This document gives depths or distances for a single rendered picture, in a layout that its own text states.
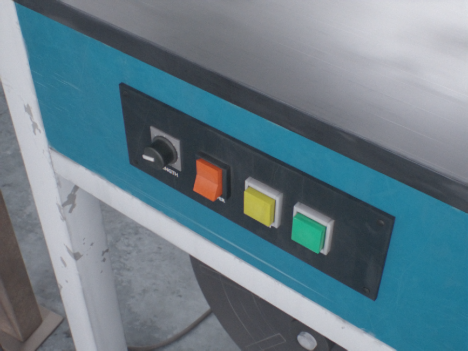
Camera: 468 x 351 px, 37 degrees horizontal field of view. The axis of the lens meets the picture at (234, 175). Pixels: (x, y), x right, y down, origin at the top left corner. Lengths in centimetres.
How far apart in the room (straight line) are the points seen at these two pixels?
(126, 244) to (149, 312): 17
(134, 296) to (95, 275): 37
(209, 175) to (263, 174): 5
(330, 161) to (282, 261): 13
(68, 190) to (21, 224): 65
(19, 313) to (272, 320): 44
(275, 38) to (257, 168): 10
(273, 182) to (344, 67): 10
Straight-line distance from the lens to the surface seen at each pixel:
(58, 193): 79
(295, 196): 51
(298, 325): 89
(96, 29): 57
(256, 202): 52
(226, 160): 54
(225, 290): 101
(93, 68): 61
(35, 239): 141
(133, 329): 124
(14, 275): 115
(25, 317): 122
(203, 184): 55
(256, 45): 52
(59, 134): 71
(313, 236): 51
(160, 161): 57
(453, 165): 44
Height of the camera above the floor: 102
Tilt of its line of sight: 43 degrees down
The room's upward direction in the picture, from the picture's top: straight up
